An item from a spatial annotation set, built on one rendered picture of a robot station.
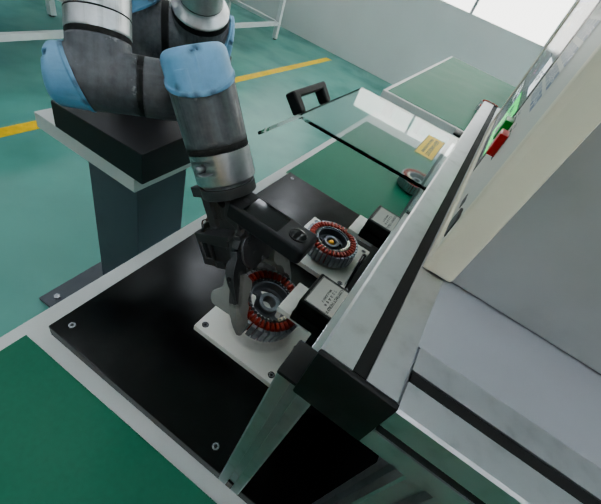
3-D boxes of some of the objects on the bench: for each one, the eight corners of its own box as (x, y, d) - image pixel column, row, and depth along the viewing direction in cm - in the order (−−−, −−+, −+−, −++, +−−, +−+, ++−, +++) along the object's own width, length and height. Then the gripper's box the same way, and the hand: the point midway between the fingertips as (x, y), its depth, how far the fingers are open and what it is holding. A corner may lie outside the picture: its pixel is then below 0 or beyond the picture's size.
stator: (292, 247, 72) (297, 234, 69) (318, 224, 80) (323, 211, 77) (338, 279, 69) (345, 266, 67) (359, 251, 77) (367, 239, 75)
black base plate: (50, 334, 50) (47, 325, 48) (287, 178, 95) (290, 171, 94) (328, 575, 40) (336, 573, 39) (443, 275, 86) (448, 269, 85)
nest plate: (193, 329, 54) (193, 324, 53) (251, 276, 65) (252, 272, 64) (271, 389, 51) (273, 386, 50) (318, 323, 62) (320, 320, 61)
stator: (212, 305, 52) (220, 293, 49) (257, 267, 60) (266, 255, 57) (268, 359, 51) (278, 349, 48) (306, 312, 59) (317, 302, 57)
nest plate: (278, 251, 71) (279, 247, 71) (313, 220, 82) (314, 216, 81) (340, 293, 69) (342, 289, 68) (367, 255, 79) (370, 251, 78)
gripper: (241, 159, 54) (266, 269, 64) (144, 207, 41) (195, 335, 51) (287, 160, 50) (307, 277, 60) (196, 214, 37) (240, 352, 47)
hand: (269, 306), depth 54 cm, fingers closed on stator, 13 cm apart
